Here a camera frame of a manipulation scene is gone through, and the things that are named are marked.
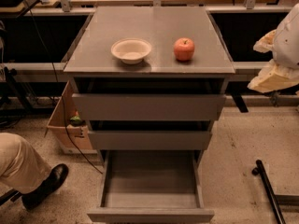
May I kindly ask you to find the black metal floor bar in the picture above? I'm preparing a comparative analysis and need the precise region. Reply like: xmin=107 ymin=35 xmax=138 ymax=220
xmin=251 ymin=160 xmax=299 ymax=224

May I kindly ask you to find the grey middle drawer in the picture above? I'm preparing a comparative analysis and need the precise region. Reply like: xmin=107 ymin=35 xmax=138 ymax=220
xmin=88 ymin=120 xmax=211 ymax=150

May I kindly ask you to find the black cable on floor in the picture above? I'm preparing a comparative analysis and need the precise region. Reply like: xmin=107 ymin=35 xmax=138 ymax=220
xmin=18 ymin=0 xmax=104 ymax=175

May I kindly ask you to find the cardboard box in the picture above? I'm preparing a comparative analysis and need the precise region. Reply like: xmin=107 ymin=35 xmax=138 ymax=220
xmin=47 ymin=82 xmax=95 ymax=154

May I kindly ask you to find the green object in box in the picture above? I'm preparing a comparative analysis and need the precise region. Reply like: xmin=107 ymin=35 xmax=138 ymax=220
xmin=70 ymin=115 xmax=83 ymax=127

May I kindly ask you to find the red apple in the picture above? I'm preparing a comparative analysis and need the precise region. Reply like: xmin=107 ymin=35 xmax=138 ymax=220
xmin=174 ymin=37 xmax=195 ymax=62

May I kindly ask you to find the grey drawer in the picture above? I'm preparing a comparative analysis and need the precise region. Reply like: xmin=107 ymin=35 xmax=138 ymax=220
xmin=71 ymin=77 xmax=227 ymax=121
xmin=88 ymin=120 xmax=211 ymax=150
xmin=88 ymin=150 xmax=214 ymax=224

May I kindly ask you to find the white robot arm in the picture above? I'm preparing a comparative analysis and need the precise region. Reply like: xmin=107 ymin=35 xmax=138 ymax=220
xmin=248 ymin=4 xmax=299 ymax=93

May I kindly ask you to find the grey drawer cabinet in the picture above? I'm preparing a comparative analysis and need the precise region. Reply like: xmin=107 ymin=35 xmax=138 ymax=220
xmin=63 ymin=5 xmax=236 ymax=161

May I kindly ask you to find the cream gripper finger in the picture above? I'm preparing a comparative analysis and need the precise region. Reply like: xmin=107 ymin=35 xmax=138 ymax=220
xmin=248 ymin=60 xmax=299 ymax=93
xmin=253 ymin=30 xmax=276 ymax=53

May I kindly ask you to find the grey bottom drawer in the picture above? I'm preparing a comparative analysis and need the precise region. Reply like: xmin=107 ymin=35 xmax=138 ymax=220
xmin=88 ymin=150 xmax=214 ymax=224

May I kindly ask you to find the beige trouser leg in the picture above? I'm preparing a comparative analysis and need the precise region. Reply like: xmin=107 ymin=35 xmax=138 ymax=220
xmin=0 ymin=133 xmax=51 ymax=194

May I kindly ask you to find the grey top drawer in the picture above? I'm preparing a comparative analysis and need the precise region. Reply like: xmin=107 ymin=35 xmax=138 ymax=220
xmin=71 ymin=77 xmax=227 ymax=121

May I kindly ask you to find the white paper bowl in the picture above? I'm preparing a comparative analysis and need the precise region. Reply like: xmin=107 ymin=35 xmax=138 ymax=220
xmin=111 ymin=38 xmax=151 ymax=64

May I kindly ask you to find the black leather shoe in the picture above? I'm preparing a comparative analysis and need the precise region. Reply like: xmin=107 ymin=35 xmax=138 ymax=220
xmin=21 ymin=163 xmax=69 ymax=210

